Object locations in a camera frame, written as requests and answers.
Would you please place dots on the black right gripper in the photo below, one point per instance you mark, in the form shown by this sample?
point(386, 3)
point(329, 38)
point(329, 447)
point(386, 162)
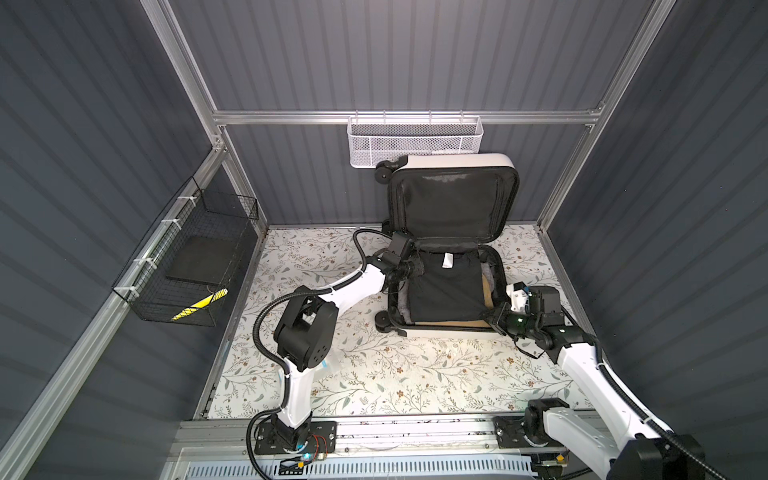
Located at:
point(499, 321)

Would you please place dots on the yellow black striped item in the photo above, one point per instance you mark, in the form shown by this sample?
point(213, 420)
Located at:
point(200, 305)

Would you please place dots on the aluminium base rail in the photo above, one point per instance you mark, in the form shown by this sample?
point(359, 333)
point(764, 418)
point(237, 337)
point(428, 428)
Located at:
point(439, 446)

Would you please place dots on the black wire mesh basket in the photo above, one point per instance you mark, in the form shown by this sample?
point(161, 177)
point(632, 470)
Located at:
point(197, 211)

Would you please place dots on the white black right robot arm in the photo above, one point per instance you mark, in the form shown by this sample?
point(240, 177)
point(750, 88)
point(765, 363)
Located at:
point(636, 444)

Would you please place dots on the black pad in basket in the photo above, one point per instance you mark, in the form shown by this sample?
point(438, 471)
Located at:
point(203, 260)

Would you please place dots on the white hard-shell suitcase black lining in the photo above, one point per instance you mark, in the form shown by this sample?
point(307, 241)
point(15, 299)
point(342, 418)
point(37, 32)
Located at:
point(447, 203)

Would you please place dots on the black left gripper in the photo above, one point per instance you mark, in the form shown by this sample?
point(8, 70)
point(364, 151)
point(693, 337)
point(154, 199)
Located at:
point(412, 257)

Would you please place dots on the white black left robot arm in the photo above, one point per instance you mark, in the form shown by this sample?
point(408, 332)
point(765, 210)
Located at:
point(306, 329)

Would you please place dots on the tan shorts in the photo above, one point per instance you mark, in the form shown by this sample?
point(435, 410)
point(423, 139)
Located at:
point(487, 294)

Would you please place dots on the white wire mesh basket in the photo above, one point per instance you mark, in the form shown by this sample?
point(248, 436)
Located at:
point(373, 139)

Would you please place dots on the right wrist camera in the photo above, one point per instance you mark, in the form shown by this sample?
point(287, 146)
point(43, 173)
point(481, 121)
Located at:
point(519, 295)

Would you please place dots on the floral table mat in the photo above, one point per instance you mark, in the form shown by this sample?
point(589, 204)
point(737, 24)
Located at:
point(373, 373)

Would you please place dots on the black t-shirt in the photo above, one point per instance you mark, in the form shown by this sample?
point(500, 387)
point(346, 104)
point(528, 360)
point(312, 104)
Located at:
point(431, 260)

